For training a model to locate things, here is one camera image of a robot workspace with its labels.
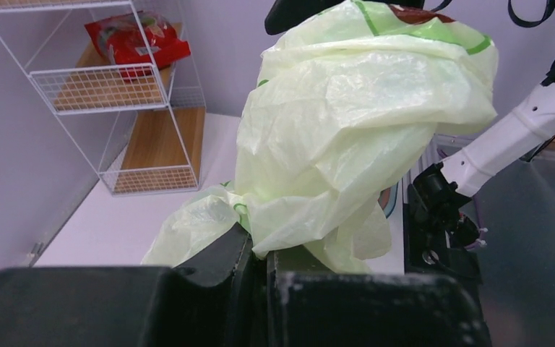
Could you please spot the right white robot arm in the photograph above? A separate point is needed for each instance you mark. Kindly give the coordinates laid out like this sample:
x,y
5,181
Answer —
x,y
512,134

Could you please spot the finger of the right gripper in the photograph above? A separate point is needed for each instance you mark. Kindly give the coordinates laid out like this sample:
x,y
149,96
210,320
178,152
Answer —
x,y
285,14

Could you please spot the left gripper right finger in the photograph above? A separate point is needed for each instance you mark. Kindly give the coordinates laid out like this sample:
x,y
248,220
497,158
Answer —
x,y
309,305

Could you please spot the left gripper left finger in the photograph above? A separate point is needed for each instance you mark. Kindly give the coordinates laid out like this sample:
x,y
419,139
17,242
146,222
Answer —
x,y
192,304

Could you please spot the green plastic grocery bag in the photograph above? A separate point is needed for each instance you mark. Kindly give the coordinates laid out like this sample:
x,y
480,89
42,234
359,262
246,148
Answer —
x,y
212,212

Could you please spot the red snack bag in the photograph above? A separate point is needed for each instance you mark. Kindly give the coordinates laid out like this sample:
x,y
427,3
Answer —
x,y
134,40

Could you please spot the white wire wooden shelf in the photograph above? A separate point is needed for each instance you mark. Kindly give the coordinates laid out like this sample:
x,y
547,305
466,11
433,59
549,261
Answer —
x,y
138,125

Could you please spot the teal plastic tray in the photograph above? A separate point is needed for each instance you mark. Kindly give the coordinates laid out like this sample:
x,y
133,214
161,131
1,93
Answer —
x,y
388,199

